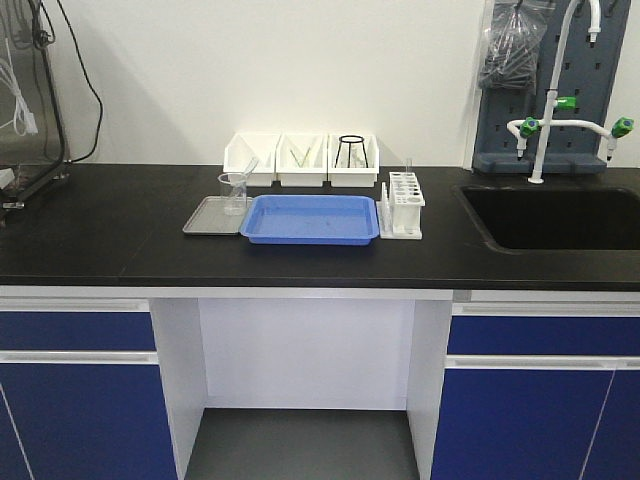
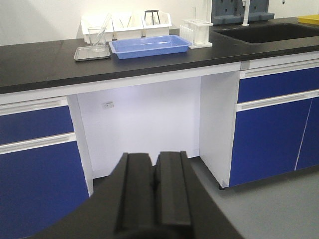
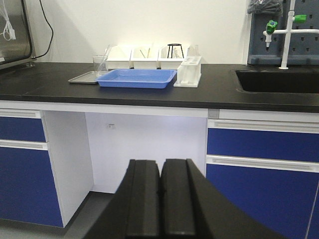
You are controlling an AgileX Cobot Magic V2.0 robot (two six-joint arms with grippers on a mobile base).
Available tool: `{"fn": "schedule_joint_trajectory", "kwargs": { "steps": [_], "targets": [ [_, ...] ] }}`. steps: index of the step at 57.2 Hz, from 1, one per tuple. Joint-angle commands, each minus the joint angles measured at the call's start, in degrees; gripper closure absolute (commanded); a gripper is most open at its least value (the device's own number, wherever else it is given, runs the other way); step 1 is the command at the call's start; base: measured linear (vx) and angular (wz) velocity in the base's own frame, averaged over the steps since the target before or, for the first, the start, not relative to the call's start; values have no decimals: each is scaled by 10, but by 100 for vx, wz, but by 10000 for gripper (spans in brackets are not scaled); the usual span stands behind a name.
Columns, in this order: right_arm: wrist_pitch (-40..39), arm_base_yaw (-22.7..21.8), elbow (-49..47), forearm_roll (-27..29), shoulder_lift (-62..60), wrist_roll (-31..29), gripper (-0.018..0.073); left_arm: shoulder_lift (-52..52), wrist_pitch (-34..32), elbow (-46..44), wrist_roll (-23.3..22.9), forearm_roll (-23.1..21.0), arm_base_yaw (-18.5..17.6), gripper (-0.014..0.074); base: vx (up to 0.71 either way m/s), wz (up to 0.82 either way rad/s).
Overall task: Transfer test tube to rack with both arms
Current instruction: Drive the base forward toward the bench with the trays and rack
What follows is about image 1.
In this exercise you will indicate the clear glass test tube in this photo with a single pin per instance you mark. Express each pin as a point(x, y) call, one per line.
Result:
point(249, 169)

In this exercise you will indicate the white test tube rack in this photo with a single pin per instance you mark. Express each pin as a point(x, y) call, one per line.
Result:
point(399, 207)

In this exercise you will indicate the grey pegboard drying rack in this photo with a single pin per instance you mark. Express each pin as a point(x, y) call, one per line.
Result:
point(546, 80)

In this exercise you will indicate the blue plastic tray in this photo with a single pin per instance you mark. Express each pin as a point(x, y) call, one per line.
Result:
point(311, 220)

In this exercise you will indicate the yellow plastic dropper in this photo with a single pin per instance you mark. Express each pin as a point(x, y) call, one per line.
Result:
point(306, 157)

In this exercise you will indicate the white middle storage bin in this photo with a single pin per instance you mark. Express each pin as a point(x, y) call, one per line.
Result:
point(314, 173)

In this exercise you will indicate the white storage bin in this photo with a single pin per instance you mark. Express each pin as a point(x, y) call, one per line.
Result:
point(314, 173)
point(353, 177)
point(247, 146)

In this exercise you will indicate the white right storage bin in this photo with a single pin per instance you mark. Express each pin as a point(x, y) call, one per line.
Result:
point(353, 177)

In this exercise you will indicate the green plastic dropper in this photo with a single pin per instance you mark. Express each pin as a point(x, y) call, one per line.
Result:
point(296, 158)

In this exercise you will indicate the clear glass beaker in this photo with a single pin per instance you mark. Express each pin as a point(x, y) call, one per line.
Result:
point(233, 191)

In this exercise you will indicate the grey metal tray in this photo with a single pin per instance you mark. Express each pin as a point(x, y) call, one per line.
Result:
point(209, 218)

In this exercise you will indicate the white left storage bin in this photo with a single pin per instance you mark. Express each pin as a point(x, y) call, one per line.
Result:
point(247, 146)

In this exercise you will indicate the blue upper right drawer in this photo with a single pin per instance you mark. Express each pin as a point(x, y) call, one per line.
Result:
point(533, 335)

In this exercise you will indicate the blue drawer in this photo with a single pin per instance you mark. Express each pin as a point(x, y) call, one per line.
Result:
point(80, 331)
point(533, 335)

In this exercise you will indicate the black lab sink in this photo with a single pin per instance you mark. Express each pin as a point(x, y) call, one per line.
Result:
point(520, 219)

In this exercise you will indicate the white gooseneck lab faucet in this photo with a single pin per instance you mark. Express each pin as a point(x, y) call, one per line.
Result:
point(524, 128)

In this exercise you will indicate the blue lower right cabinet door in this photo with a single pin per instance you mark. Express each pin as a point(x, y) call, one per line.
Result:
point(538, 424)

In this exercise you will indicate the blue cabinet door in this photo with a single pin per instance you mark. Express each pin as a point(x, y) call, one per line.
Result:
point(538, 424)
point(84, 421)

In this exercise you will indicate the clear plastic bag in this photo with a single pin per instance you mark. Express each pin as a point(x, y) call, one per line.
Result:
point(514, 37)

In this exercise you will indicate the blue lower left cabinet door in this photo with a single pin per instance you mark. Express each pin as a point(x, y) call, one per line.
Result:
point(84, 421)

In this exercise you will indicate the blue upper left drawer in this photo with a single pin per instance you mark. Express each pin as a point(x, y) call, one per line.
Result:
point(80, 331)

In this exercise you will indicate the black wire tripod stand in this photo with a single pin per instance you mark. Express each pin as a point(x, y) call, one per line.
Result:
point(351, 152)

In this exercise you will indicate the black metal stand frame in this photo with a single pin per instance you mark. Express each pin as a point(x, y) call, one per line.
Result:
point(33, 145)

